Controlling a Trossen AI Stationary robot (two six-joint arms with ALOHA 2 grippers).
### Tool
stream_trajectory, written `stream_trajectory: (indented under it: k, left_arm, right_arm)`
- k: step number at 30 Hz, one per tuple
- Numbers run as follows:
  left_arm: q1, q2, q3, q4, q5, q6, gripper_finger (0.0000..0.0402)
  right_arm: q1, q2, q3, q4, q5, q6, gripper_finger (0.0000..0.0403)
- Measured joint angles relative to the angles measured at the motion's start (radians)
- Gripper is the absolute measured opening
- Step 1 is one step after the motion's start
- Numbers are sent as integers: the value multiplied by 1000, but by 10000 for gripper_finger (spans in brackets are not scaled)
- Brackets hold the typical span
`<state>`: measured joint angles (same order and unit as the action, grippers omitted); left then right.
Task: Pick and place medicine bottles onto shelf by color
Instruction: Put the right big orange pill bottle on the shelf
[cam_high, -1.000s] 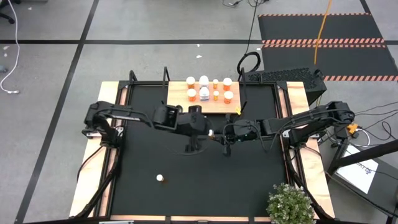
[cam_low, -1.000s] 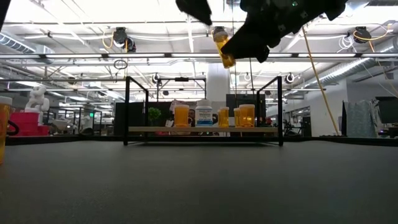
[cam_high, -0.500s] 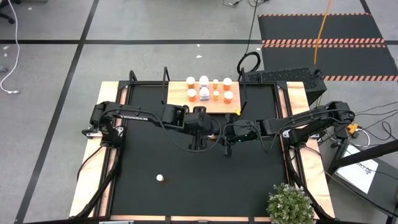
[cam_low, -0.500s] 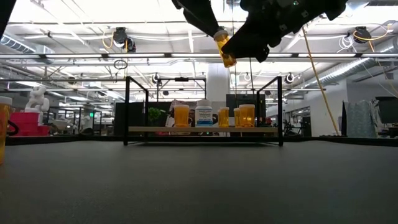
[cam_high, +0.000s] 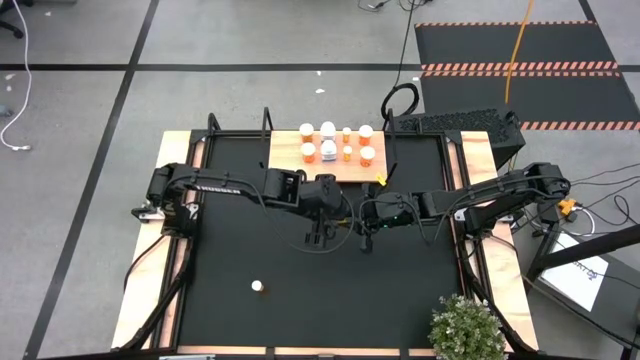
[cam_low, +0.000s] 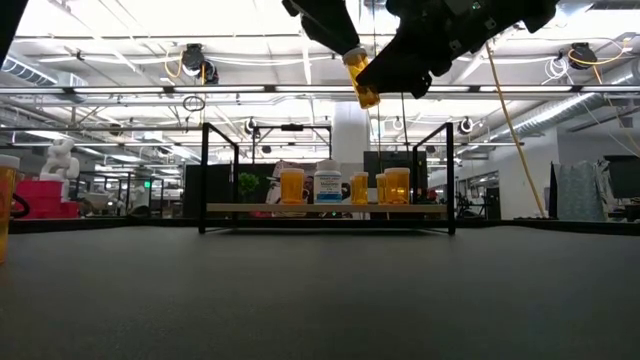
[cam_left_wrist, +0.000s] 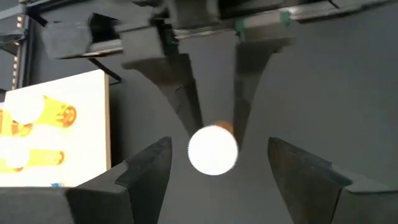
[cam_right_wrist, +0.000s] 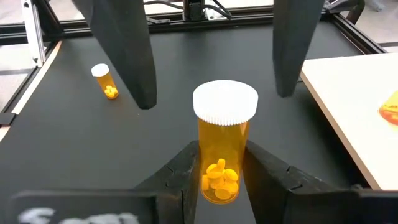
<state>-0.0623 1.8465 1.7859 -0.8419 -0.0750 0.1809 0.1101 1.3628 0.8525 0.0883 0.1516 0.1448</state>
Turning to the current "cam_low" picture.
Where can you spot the small green background plant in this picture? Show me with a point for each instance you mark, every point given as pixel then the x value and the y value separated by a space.
pixel 248 185

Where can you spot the black background monitor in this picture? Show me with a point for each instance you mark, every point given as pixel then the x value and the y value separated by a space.
pixel 625 175

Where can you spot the grey ventilation duct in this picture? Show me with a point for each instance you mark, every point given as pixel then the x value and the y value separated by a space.
pixel 25 72

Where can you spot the black table mat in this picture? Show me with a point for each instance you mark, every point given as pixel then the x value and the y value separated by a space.
pixel 320 300

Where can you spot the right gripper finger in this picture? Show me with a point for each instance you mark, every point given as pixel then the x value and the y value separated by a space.
pixel 405 60

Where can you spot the long LED light bar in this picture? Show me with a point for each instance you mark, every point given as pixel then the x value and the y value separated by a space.
pixel 125 90

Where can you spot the white melatonin supplement bottle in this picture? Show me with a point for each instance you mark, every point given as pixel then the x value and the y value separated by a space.
pixel 327 192

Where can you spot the stacked red storage bins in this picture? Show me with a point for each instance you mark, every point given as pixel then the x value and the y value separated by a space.
pixel 40 195

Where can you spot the wooden shelf black metal legs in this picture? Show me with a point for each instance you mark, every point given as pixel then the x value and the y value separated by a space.
pixel 400 208

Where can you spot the grey patterned curtain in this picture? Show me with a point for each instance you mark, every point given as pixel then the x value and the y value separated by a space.
pixel 580 192

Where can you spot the dark background cabinet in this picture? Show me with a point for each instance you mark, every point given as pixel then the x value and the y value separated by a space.
pixel 220 190

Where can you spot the silver flexible air duct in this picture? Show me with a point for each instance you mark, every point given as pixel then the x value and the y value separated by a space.
pixel 550 117

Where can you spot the amber bottles on shelf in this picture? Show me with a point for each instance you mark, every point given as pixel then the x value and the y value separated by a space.
pixel 400 160

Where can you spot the black metal rig frame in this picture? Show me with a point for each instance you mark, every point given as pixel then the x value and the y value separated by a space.
pixel 550 226

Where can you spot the large orange pill bottle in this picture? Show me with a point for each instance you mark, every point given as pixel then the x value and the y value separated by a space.
pixel 292 190
pixel 380 192
pixel 397 190

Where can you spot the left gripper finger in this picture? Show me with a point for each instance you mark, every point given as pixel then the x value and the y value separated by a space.
pixel 325 20

